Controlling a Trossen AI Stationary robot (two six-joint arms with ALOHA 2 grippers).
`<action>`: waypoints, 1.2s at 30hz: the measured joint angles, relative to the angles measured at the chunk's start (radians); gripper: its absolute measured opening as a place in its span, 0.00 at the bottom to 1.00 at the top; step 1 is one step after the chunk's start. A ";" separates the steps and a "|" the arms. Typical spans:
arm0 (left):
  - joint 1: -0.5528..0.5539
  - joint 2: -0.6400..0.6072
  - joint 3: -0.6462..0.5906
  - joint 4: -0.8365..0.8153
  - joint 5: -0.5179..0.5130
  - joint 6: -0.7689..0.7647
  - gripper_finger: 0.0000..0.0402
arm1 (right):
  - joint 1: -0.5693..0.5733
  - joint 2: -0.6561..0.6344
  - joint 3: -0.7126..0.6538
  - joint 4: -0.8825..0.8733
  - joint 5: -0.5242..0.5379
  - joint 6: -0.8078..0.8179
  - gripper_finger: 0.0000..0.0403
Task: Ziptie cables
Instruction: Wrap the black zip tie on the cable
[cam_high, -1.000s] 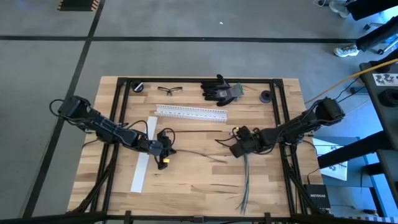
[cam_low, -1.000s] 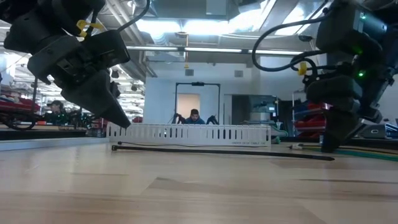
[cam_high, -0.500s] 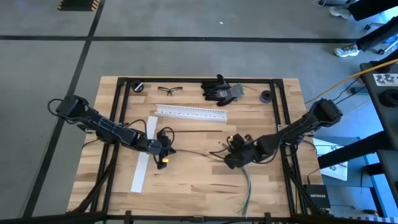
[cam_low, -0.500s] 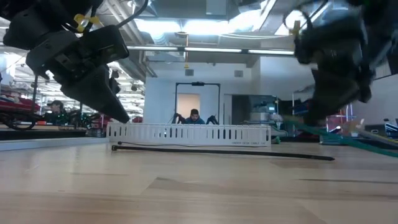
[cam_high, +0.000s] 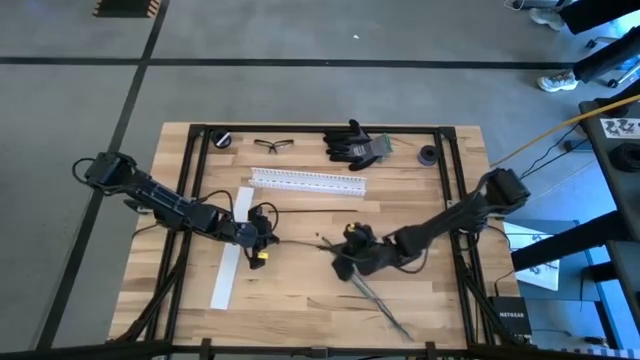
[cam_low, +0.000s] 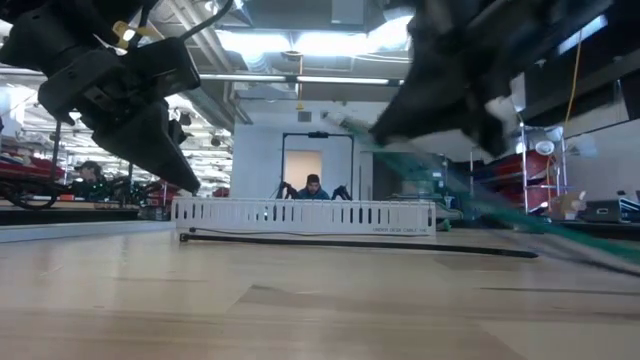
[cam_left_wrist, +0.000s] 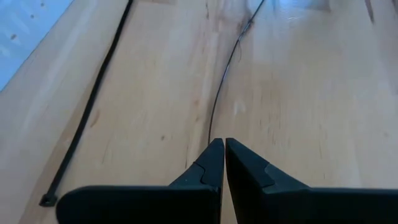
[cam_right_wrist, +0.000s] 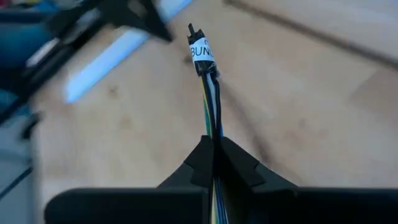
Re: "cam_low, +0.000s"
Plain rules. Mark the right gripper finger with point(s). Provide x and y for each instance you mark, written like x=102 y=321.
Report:
x=425 y=110
x=492 y=137

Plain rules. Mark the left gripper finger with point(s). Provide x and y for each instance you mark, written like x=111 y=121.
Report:
x=150 y=145
x=177 y=132

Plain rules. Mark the long black zip tie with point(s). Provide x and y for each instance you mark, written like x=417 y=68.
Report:
x=350 y=244

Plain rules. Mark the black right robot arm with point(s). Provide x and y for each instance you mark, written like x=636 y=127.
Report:
x=550 y=20

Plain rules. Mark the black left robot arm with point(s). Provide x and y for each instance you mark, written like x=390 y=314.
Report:
x=50 y=30

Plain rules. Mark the red storage rack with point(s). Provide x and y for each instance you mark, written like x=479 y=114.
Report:
x=505 y=167

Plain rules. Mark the white round lamp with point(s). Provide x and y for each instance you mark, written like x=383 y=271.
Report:
x=545 y=147

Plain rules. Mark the person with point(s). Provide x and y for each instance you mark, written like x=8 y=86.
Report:
x=313 y=192
x=90 y=172

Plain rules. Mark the black grey work glove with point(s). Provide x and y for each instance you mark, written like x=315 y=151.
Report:
x=447 y=214

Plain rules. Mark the brown cardboard box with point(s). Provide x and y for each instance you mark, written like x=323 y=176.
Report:
x=567 y=205

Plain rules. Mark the red storage bins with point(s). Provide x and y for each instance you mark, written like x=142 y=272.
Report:
x=30 y=167

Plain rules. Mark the black workbench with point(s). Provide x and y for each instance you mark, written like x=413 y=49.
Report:
x=600 y=85

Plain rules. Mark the long fluorescent tube light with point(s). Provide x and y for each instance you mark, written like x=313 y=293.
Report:
x=300 y=79

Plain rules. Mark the grey equipment case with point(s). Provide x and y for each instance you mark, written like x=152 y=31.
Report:
x=605 y=211

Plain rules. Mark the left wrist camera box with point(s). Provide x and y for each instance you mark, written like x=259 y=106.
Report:
x=162 y=70

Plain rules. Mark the black robot station frame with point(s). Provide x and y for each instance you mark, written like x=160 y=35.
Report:
x=318 y=134
x=55 y=150

